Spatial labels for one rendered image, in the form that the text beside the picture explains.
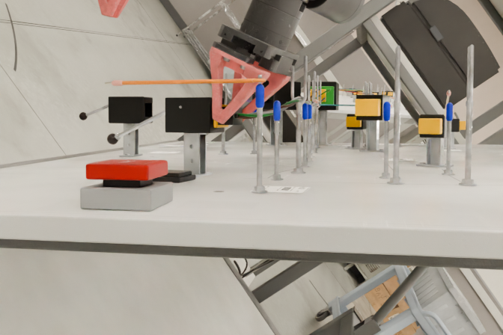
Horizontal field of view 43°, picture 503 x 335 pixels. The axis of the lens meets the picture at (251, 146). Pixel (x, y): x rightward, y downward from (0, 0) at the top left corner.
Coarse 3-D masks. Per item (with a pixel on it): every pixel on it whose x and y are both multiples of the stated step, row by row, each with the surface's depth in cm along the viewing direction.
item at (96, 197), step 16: (80, 192) 48; (96, 192) 47; (112, 192) 47; (128, 192) 47; (144, 192) 47; (160, 192) 49; (96, 208) 48; (112, 208) 47; (128, 208) 47; (144, 208) 47
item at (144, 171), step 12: (96, 168) 48; (108, 168) 48; (120, 168) 47; (132, 168) 47; (144, 168) 47; (156, 168) 49; (108, 180) 49; (120, 180) 48; (132, 180) 48; (144, 180) 47
